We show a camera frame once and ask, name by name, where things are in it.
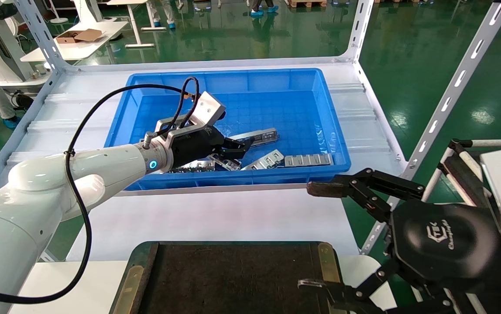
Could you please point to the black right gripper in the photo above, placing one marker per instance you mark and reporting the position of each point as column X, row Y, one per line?
column 442, row 244

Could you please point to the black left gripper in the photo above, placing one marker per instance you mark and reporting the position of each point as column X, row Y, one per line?
column 193, row 148

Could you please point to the long grey metal port bracket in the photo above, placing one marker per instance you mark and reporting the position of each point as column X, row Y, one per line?
column 261, row 136

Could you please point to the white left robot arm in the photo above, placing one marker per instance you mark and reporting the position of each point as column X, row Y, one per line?
column 36, row 196

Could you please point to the blue plastic bin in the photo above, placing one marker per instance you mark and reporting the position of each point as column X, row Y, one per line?
column 276, row 104

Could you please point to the black tray with brass rim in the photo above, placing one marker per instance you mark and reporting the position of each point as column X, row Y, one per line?
column 233, row 279

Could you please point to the person in dark trousers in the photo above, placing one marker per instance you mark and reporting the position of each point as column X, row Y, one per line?
column 257, row 12

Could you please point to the person in white trousers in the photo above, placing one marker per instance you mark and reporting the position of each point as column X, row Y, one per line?
column 163, row 13

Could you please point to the white metal shelf rack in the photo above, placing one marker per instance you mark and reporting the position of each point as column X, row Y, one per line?
column 80, row 109

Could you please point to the wooden pallet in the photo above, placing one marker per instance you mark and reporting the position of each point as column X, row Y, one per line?
column 305, row 3

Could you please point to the white pipe cart black shelves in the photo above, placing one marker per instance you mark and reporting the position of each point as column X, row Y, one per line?
column 499, row 142

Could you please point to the white table with rounded top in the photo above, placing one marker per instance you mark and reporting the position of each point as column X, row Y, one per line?
column 84, row 48

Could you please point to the open flat cardboard box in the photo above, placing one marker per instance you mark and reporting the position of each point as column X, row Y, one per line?
column 89, row 35

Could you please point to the black caster base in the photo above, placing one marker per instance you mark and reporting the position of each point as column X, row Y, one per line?
column 22, row 101

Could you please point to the white machine base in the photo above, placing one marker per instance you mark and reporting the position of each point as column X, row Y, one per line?
column 15, row 56

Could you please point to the silver slotted metal bracket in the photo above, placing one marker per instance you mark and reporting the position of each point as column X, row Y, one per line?
column 268, row 159

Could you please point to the flat silver tabbed bracket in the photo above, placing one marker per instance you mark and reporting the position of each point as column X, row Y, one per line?
column 307, row 160

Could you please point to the white table with leg frame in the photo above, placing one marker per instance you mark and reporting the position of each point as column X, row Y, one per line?
column 133, row 26

